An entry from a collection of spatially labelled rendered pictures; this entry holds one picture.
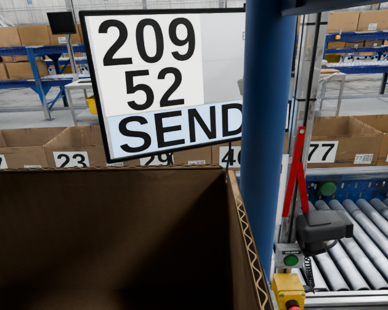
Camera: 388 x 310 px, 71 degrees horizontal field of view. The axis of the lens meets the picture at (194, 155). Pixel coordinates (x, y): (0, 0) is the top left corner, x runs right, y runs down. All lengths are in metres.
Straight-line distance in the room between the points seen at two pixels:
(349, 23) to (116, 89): 5.98
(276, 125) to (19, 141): 1.75
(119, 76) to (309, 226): 0.54
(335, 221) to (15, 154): 1.34
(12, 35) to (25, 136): 4.95
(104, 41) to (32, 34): 5.90
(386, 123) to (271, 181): 1.69
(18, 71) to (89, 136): 4.89
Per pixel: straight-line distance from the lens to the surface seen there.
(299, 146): 0.65
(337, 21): 6.29
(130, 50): 0.59
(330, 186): 1.42
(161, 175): 0.15
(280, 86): 0.16
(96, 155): 1.36
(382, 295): 1.12
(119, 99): 0.59
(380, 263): 1.21
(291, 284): 0.85
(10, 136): 1.87
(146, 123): 0.61
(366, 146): 1.49
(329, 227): 0.73
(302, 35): 0.63
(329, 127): 1.71
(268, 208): 0.19
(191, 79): 0.62
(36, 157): 1.48
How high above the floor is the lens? 1.51
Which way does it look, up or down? 24 degrees down
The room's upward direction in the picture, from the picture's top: 3 degrees counter-clockwise
